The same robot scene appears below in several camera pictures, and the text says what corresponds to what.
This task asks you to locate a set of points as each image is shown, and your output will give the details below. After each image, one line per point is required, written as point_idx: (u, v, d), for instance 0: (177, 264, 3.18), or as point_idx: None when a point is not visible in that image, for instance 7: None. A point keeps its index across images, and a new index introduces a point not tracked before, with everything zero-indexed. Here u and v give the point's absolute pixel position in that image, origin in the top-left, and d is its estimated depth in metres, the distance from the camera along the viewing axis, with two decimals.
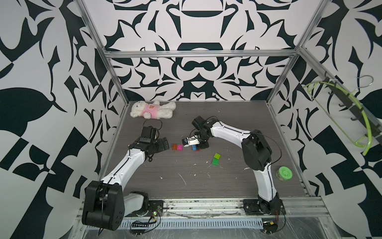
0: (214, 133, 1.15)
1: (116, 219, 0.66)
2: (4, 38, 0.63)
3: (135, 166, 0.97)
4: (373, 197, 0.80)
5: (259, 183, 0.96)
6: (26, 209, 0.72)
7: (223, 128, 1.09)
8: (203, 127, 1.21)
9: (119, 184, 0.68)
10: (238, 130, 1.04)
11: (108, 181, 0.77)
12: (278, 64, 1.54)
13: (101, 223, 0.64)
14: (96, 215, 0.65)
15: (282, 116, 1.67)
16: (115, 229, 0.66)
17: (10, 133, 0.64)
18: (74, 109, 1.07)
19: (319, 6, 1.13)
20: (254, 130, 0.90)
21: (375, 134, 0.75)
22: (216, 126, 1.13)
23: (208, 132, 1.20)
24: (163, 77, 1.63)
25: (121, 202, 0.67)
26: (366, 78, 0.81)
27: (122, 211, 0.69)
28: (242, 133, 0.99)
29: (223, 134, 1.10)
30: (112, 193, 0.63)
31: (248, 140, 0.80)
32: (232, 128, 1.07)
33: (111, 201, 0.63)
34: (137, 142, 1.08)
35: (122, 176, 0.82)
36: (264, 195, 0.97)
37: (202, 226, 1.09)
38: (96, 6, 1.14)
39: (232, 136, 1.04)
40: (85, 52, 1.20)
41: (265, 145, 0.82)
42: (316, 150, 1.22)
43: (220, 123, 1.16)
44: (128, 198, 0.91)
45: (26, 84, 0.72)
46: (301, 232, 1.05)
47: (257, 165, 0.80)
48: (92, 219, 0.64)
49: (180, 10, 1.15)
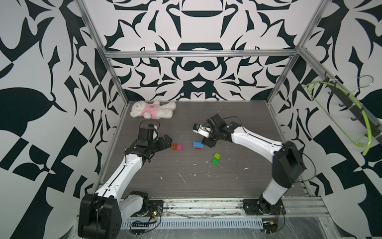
0: (234, 139, 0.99)
1: (113, 232, 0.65)
2: (4, 38, 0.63)
3: (132, 172, 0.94)
4: (373, 197, 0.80)
5: (268, 189, 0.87)
6: (27, 209, 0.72)
7: (247, 136, 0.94)
8: (222, 132, 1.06)
9: (113, 197, 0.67)
10: (264, 139, 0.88)
11: (102, 194, 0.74)
12: (278, 64, 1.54)
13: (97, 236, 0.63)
14: (92, 227, 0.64)
15: (282, 116, 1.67)
16: None
17: (10, 133, 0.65)
18: (74, 109, 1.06)
19: (319, 6, 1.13)
20: (287, 143, 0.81)
21: (375, 134, 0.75)
22: (238, 132, 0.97)
23: (227, 137, 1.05)
24: (163, 77, 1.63)
25: (116, 215, 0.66)
26: (366, 78, 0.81)
27: (118, 223, 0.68)
28: (272, 144, 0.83)
29: (246, 142, 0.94)
30: (107, 207, 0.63)
31: (282, 156, 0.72)
32: (258, 136, 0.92)
33: (106, 215, 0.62)
34: (134, 146, 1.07)
35: (117, 186, 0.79)
36: (270, 199, 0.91)
37: (202, 226, 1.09)
38: (96, 6, 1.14)
39: (258, 147, 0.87)
40: (85, 52, 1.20)
41: (299, 160, 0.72)
42: (315, 150, 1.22)
43: (242, 128, 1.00)
44: (125, 204, 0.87)
45: (26, 84, 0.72)
46: (301, 231, 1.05)
47: (289, 182, 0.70)
48: (89, 231, 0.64)
49: (180, 10, 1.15)
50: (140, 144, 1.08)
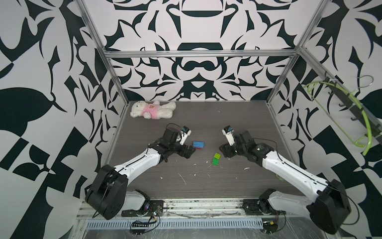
0: (266, 164, 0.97)
1: (111, 209, 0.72)
2: (3, 38, 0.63)
3: (148, 164, 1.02)
4: (373, 197, 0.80)
5: (284, 203, 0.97)
6: (27, 209, 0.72)
7: (284, 165, 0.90)
8: (252, 154, 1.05)
9: (125, 176, 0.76)
10: (306, 173, 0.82)
11: (119, 170, 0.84)
12: (278, 64, 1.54)
13: (98, 206, 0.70)
14: (97, 198, 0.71)
15: (282, 116, 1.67)
16: (108, 216, 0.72)
17: (10, 133, 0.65)
18: (74, 109, 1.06)
19: (319, 6, 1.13)
20: (332, 181, 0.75)
21: (375, 134, 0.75)
22: (272, 159, 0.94)
23: (257, 160, 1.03)
24: (163, 77, 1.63)
25: (121, 195, 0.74)
26: (366, 78, 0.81)
27: (119, 203, 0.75)
28: (315, 182, 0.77)
29: (281, 171, 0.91)
30: (117, 183, 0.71)
31: (328, 196, 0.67)
32: (297, 169, 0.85)
33: (114, 191, 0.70)
34: (156, 143, 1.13)
35: (132, 170, 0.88)
36: (273, 203, 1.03)
37: (202, 226, 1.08)
38: (96, 6, 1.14)
39: (298, 181, 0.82)
40: (85, 52, 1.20)
41: (345, 204, 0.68)
42: (315, 150, 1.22)
43: (278, 155, 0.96)
44: (130, 194, 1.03)
45: (26, 84, 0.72)
46: (301, 232, 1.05)
47: (331, 227, 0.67)
48: (93, 200, 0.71)
49: (180, 10, 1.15)
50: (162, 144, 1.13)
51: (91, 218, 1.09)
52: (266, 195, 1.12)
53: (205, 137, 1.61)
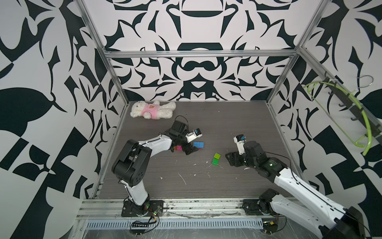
0: (278, 182, 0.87)
1: (137, 178, 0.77)
2: (3, 38, 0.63)
3: (161, 147, 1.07)
4: (373, 197, 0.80)
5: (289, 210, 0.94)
6: (26, 209, 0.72)
7: (298, 186, 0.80)
8: (263, 169, 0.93)
9: (148, 148, 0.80)
10: (321, 196, 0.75)
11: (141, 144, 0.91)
12: (278, 64, 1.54)
13: (125, 175, 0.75)
14: (122, 168, 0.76)
15: (282, 116, 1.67)
16: (134, 184, 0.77)
17: (10, 133, 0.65)
18: (74, 109, 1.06)
19: (319, 6, 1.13)
20: (350, 209, 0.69)
21: (375, 134, 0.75)
22: (285, 177, 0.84)
23: (269, 176, 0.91)
24: (163, 77, 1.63)
25: (144, 165, 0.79)
26: (366, 78, 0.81)
27: (142, 173, 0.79)
28: (333, 208, 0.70)
29: (294, 191, 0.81)
30: (143, 153, 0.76)
31: (345, 225, 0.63)
32: (312, 190, 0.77)
33: (140, 160, 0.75)
34: (167, 133, 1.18)
35: (152, 145, 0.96)
36: (276, 208, 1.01)
37: (202, 226, 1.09)
38: (96, 6, 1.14)
39: (312, 204, 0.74)
40: (85, 52, 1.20)
41: (361, 233, 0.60)
42: (315, 150, 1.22)
43: (291, 172, 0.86)
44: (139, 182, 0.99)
45: (26, 84, 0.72)
46: (301, 232, 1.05)
47: None
48: (119, 169, 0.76)
49: (180, 10, 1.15)
50: (172, 133, 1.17)
51: (91, 218, 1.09)
52: (267, 195, 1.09)
53: (205, 137, 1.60)
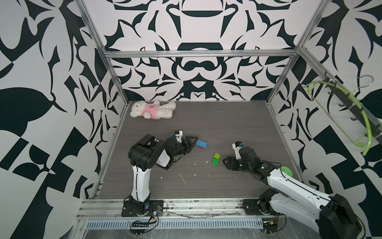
0: (270, 182, 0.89)
1: (151, 163, 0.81)
2: (4, 39, 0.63)
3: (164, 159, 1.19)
4: (373, 197, 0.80)
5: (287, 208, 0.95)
6: (26, 209, 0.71)
7: (287, 182, 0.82)
8: (257, 173, 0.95)
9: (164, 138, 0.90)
10: (308, 188, 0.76)
11: None
12: (278, 64, 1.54)
13: (139, 159, 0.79)
14: (138, 153, 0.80)
15: (282, 116, 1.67)
16: (148, 167, 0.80)
17: (10, 133, 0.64)
18: (74, 108, 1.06)
19: (319, 6, 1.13)
20: (336, 197, 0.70)
21: (375, 134, 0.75)
22: (275, 176, 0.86)
23: (263, 179, 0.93)
24: (163, 77, 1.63)
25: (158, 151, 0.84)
26: (366, 78, 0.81)
27: (155, 159, 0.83)
28: (318, 196, 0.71)
29: (285, 188, 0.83)
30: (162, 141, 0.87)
31: (331, 211, 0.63)
32: (300, 184, 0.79)
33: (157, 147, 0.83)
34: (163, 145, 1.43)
35: None
36: (276, 206, 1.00)
37: (202, 226, 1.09)
38: (96, 5, 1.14)
39: (301, 197, 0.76)
40: (85, 52, 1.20)
41: (353, 220, 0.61)
42: (315, 150, 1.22)
43: (281, 171, 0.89)
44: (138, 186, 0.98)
45: (26, 84, 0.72)
46: (301, 232, 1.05)
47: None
48: (134, 154, 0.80)
49: (180, 10, 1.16)
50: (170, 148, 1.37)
51: (91, 218, 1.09)
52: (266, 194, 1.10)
53: (205, 136, 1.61)
